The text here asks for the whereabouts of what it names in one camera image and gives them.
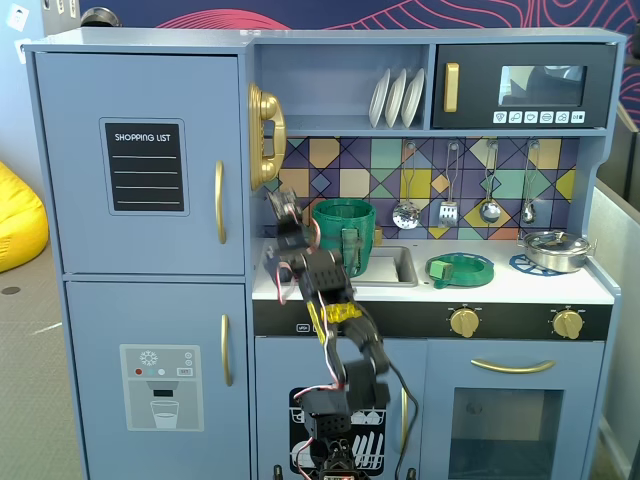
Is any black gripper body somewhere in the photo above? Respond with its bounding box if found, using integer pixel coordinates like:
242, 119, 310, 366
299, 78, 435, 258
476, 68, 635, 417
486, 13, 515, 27
272, 218, 322, 267

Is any blue dishwasher cabinet door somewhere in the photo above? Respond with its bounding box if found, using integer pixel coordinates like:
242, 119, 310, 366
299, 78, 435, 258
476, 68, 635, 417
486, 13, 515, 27
254, 337, 429, 480

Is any blue lower fridge door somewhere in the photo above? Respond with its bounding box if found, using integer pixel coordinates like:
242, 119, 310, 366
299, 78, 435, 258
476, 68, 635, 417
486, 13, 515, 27
64, 280, 250, 480

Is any blue fridge door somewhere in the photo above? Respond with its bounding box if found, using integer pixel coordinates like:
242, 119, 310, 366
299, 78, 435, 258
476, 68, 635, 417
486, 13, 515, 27
64, 280, 250, 480
33, 51, 247, 277

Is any blue oven door with window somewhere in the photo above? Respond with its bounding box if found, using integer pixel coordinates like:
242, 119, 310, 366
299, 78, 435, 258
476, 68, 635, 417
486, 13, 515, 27
425, 340, 606, 480

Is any blue upper fridge door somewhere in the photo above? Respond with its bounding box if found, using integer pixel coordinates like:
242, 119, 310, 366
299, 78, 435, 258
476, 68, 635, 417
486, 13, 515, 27
33, 51, 247, 277

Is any black microwave door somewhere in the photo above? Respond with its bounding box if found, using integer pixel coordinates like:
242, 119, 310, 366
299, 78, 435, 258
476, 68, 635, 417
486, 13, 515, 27
431, 43, 618, 131

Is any green printed cup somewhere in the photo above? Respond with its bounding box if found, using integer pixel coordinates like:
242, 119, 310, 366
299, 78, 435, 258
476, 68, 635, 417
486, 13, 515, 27
311, 198, 378, 279

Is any gold toy telephone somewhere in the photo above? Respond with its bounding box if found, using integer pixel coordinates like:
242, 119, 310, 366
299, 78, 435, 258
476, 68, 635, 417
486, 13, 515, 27
247, 81, 288, 192

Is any grey toy sink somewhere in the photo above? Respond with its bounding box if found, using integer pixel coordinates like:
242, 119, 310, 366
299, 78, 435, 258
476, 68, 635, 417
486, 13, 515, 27
347, 244, 419, 289

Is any steel skimmer spoon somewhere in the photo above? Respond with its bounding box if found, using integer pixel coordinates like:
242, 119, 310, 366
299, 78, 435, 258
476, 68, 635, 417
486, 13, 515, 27
392, 141, 422, 231

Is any steel slotted spatula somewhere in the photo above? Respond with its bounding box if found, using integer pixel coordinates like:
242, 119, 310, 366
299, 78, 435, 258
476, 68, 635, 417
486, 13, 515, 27
438, 141, 462, 229

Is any blue toy kitchen body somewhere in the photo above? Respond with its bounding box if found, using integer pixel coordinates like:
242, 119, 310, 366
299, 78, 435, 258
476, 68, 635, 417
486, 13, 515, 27
22, 27, 627, 480

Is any white toy plate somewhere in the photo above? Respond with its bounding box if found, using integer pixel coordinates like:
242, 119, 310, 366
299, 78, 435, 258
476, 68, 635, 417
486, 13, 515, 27
368, 68, 392, 129
384, 68, 409, 129
400, 67, 427, 128

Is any black shopping list board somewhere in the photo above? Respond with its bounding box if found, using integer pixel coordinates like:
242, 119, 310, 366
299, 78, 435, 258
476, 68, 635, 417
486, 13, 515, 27
98, 117, 192, 218

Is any green round dish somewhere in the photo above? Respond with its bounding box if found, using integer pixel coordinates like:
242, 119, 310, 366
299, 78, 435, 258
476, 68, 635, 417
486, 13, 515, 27
425, 252, 497, 291

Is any gold stove knob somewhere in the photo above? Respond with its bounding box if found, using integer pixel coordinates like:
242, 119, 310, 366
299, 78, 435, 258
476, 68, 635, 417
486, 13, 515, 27
551, 308, 585, 341
449, 306, 481, 338

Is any steel ladle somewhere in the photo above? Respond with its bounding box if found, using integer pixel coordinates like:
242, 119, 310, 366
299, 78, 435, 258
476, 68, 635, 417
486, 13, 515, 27
478, 140, 503, 225

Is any grey ice dispenser sticker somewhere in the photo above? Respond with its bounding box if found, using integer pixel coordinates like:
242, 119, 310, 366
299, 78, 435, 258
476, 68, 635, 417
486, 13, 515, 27
119, 343, 206, 433

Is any black white dishwasher sticker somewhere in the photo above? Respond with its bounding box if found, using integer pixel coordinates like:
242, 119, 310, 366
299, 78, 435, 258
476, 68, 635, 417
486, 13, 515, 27
288, 385, 387, 475

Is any blue round trivet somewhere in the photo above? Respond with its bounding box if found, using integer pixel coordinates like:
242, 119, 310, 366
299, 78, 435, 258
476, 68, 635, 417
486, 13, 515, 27
509, 253, 576, 278

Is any steel pot with lid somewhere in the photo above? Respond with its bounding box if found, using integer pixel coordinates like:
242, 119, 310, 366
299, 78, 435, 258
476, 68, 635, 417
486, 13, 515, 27
516, 229, 599, 275

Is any yellow bean bag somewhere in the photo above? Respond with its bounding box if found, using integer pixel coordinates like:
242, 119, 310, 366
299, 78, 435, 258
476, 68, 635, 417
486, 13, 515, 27
0, 160, 50, 274

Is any black round object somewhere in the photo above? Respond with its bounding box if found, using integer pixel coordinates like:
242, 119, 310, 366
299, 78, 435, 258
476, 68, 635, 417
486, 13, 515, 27
79, 6, 123, 29

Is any grey partition panel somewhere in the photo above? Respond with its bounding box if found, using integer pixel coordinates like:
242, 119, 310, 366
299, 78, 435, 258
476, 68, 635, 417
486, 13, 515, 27
593, 105, 640, 454

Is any gold upper fridge handle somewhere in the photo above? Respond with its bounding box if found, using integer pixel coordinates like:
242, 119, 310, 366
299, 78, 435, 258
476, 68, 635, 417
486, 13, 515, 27
214, 159, 228, 246

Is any gold fridge handle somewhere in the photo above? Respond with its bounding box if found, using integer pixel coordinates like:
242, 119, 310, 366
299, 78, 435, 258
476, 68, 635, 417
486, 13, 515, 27
214, 159, 228, 246
220, 313, 234, 388

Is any red white servo cable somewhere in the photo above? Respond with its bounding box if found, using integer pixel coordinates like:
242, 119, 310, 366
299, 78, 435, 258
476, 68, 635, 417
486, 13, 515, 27
276, 219, 351, 396

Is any gold lower fridge handle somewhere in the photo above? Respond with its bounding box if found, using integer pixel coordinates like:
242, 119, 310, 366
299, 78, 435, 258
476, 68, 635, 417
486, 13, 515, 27
220, 313, 234, 388

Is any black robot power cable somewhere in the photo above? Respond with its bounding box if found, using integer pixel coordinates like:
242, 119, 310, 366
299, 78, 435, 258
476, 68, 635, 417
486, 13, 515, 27
384, 358, 422, 480

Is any gold dishwasher door handle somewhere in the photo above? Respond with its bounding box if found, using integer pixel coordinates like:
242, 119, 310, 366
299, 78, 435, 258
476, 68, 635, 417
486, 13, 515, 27
399, 387, 411, 454

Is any gold microwave handle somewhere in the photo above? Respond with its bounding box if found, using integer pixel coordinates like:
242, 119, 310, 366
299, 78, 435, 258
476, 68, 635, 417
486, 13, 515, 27
443, 62, 461, 114

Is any gold oven door handle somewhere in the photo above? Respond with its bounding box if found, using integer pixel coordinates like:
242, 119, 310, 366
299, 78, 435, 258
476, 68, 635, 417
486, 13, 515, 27
470, 357, 557, 376

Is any white wall socket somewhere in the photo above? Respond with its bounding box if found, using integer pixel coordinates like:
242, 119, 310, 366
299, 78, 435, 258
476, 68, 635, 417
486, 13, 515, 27
4, 3, 32, 29

